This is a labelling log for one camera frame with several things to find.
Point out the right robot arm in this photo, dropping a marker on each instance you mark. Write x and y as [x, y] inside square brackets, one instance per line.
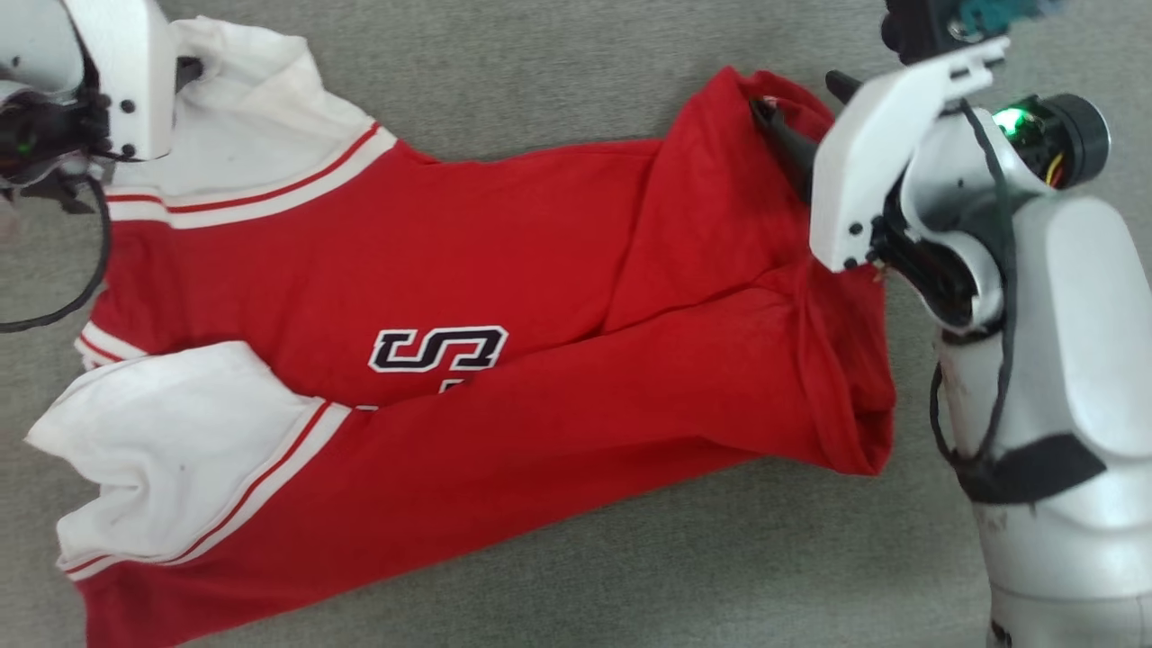
[1080, 360]

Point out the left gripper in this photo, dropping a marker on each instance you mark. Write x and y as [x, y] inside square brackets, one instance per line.
[135, 81]

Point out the grey fabric sofa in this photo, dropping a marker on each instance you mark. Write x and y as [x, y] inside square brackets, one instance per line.
[630, 576]

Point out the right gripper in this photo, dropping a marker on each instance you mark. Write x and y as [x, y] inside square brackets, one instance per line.
[864, 153]

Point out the red white baseball shirt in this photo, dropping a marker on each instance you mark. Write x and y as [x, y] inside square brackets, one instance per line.
[450, 252]

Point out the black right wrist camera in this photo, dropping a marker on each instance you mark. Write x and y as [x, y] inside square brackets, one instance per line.
[918, 31]

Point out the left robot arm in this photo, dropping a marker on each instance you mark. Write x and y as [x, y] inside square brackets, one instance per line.
[31, 45]

